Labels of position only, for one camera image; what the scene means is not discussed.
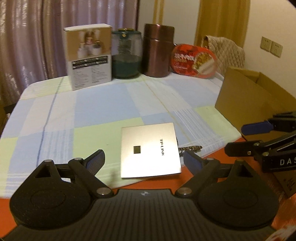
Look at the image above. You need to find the white product box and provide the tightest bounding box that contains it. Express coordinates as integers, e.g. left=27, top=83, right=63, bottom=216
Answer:
left=63, top=24, right=112, bottom=90

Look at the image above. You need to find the purple curtain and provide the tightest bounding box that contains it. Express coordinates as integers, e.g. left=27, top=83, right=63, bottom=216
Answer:
left=1, top=1, right=139, bottom=106

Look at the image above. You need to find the braided cable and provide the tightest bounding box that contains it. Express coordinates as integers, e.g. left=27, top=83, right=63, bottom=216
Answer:
left=176, top=138, right=203, bottom=154

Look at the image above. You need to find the brown cylindrical canister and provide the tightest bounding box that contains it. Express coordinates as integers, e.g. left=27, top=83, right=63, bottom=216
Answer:
left=142, top=24, right=175, bottom=78

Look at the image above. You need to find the yellow curtain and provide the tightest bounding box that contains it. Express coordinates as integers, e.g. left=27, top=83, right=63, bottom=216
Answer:
left=194, top=0, right=250, bottom=47

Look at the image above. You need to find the beige quilted chair cushion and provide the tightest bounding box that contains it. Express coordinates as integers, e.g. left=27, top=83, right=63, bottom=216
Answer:
left=201, top=35, right=245, bottom=76

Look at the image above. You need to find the brown cardboard box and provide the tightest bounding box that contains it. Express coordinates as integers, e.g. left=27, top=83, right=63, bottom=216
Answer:
left=215, top=67, right=295, bottom=131

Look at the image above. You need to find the red flat cardboard sheet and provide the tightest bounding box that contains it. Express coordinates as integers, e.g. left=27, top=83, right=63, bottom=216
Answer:
left=0, top=136, right=296, bottom=241

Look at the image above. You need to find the beige wall socket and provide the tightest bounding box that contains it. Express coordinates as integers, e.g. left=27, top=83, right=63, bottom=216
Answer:
left=260, top=37, right=283, bottom=58

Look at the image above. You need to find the green glass jar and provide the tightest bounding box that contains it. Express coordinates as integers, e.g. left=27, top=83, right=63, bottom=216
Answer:
left=111, top=28, right=142, bottom=79

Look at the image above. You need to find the checkered tablecloth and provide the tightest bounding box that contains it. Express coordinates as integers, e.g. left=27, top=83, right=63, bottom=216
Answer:
left=1, top=73, right=241, bottom=198

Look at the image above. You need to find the red instant rice meal box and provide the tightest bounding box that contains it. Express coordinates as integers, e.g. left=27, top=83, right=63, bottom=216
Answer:
left=170, top=44, right=217, bottom=79

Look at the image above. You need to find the gold TP-Link router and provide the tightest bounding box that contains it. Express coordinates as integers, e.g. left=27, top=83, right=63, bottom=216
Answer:
left=120, top=123, right=182, bottom=179

